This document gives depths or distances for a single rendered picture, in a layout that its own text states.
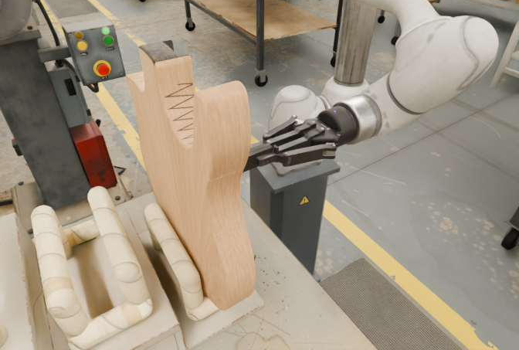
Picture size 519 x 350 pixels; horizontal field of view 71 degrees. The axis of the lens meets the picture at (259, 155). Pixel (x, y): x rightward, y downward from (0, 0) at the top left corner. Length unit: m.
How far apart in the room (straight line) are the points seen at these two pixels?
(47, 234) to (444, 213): 2.10
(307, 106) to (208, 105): 0.89
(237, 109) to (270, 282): 0.44
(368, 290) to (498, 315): 0.56
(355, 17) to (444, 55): 0.57
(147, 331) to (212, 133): 0.34
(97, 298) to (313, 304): 0.36
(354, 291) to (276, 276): 1.15
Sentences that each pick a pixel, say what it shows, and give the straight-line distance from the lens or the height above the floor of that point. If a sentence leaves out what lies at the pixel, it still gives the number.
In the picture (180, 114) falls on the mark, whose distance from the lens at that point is 0.46.
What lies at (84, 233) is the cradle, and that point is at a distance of 0.69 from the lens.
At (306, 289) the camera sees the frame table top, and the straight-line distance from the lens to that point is 0.71.
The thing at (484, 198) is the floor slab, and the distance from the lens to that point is 2.59.
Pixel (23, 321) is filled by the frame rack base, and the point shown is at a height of 1.10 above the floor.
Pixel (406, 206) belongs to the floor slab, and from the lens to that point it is 2.32.
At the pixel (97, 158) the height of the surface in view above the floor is 0.50.
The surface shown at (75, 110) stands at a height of 0.74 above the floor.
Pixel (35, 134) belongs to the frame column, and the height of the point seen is 0.70.
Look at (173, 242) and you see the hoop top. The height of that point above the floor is 1.05.
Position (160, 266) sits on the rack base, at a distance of 0.75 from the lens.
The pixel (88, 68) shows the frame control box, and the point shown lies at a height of 0.99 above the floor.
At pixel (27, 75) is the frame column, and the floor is 0.94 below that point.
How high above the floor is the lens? 1.53
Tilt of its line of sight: 37 degrees down
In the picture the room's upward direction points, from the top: straight up
